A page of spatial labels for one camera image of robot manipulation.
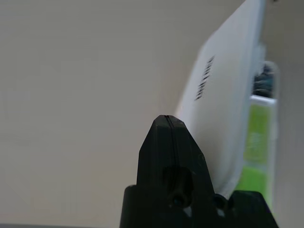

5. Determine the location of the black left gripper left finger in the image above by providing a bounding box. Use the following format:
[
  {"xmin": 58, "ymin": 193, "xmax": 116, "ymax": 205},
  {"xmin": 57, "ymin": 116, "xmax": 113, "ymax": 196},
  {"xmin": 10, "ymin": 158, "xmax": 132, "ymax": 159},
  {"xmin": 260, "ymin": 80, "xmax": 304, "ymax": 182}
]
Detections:
[{"xmin": 136, "ymin": 115, "xmax": 176, "ymax": 188}]

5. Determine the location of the white plastic pencil case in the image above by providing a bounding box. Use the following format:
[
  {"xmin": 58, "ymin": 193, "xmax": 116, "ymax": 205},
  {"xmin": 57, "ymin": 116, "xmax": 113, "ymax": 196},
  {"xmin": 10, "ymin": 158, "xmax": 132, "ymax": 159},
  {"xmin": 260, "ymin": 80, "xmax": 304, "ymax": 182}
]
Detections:
[{"xmin": 175, "ymin": 0, "xmax": 280, "ymax": 214}]

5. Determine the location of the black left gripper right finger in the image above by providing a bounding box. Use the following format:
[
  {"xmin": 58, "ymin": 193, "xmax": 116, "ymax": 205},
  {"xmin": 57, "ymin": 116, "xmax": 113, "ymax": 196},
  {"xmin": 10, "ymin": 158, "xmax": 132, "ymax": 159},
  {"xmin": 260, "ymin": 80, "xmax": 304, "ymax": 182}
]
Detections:
[{"xmin": 167, "ymin": 115, "xmax": 216, "ymax": 198}]

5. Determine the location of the green stationery block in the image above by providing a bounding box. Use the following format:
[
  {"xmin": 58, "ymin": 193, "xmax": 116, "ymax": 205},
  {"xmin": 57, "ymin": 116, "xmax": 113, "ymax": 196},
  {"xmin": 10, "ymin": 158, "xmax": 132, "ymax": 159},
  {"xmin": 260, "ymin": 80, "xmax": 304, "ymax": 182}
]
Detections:
[{"xmin": 239, "ymin": 102, "xmax": 276, "ymax": 207}]

